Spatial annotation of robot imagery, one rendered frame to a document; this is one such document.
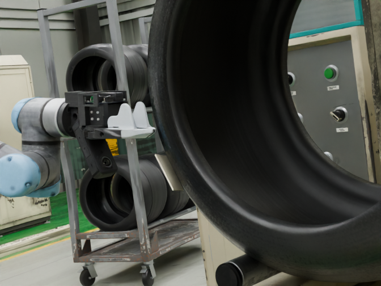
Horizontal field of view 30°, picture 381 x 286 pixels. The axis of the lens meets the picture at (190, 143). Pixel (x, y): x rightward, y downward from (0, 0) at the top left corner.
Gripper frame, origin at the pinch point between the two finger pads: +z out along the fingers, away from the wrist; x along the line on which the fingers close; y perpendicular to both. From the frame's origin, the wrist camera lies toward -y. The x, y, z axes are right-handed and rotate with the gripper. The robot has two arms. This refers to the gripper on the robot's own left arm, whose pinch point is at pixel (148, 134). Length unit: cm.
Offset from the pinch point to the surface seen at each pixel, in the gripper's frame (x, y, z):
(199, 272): 270, -139, -230
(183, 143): -11.7, 1.2, 18.6
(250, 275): -8.3, -17.4, 27.1
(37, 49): 637, 22, -894
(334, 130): 63, -7, -1
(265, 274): -4.9, -18.1, 27.0
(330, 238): -11.5, -9.1, 41.7
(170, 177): -10.4, -4.4, 14.5
